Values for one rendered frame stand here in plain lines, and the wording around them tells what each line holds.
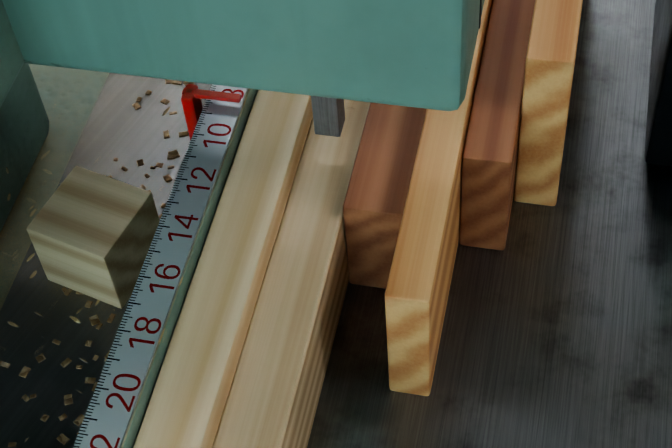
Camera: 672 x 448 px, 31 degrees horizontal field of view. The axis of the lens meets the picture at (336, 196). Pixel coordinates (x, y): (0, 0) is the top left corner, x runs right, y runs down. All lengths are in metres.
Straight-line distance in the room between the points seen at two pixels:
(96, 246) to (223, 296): 0.17
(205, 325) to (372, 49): 0.10
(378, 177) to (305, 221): 0.03
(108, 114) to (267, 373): 0.30
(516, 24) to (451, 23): 0.13
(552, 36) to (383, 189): 0.08
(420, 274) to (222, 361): 0.07
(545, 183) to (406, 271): 0.10
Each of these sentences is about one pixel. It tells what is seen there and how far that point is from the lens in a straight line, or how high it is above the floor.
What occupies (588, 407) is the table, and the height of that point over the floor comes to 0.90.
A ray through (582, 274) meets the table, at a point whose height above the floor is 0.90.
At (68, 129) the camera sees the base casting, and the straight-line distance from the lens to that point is 0.64.
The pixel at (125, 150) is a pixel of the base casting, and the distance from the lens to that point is 0.63.
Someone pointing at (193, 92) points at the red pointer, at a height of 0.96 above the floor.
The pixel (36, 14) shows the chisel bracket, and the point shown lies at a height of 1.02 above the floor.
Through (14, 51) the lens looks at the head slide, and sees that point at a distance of 0.38.
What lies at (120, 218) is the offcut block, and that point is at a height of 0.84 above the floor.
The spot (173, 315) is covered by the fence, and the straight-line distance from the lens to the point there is 0.37.
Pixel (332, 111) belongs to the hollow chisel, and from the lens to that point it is 0.40.
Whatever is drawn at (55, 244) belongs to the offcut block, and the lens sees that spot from 0.55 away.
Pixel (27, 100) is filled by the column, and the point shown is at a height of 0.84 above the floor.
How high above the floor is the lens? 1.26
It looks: 51 degrees down
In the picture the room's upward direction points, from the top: 5 degrees counter-clockwise
